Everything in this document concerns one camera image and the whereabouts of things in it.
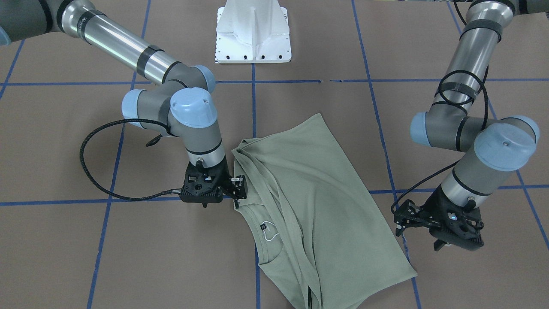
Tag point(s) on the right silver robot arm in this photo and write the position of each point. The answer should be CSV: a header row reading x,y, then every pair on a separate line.
x,y
56,89

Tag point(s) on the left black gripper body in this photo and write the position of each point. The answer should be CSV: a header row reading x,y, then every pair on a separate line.
x,y
432,203

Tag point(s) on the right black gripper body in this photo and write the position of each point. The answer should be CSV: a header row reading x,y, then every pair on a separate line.
x,y
237,187

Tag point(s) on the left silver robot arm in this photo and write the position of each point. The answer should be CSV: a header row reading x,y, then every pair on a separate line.
x,y
493,149

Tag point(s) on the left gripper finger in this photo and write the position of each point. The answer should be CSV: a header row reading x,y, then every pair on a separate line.
x,y
399,230
439,244

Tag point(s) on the olive green long-sleeve shirt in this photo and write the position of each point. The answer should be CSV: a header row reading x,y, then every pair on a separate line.
x,y
320,236

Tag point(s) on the white camera stand pedestal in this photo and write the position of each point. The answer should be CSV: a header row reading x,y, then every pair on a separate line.
x,y
252,32

